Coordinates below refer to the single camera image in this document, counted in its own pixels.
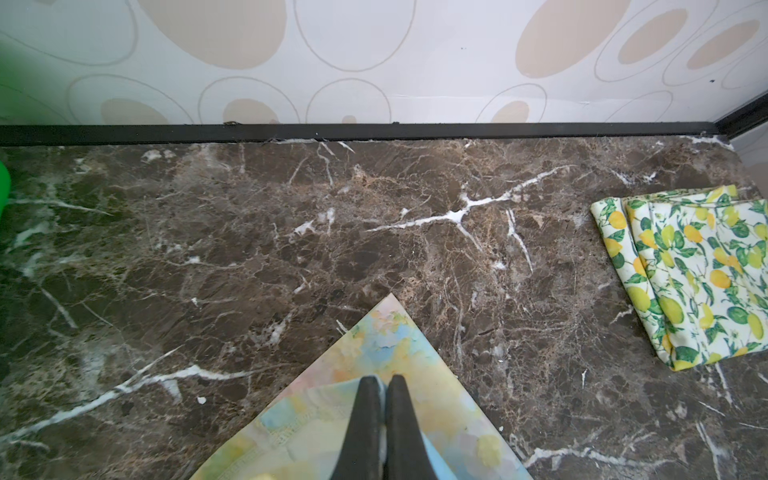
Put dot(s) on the floral pastel skirt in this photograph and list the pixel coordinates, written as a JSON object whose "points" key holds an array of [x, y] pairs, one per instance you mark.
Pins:
{"points": [[299, 435]]}

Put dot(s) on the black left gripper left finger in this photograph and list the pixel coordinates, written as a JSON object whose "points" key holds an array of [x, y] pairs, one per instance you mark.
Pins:
{"points": [[360, 454]]}

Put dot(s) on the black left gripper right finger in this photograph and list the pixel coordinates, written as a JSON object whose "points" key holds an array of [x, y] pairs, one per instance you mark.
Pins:
{"points": [[407, 457]]}

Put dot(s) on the lemon print green skirt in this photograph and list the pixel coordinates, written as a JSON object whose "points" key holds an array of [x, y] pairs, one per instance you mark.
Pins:
{"points": [[694, 265]]}

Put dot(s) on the green plastic basket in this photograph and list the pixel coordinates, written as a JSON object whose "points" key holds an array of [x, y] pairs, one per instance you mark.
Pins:
{"points": [[5, 186]]}

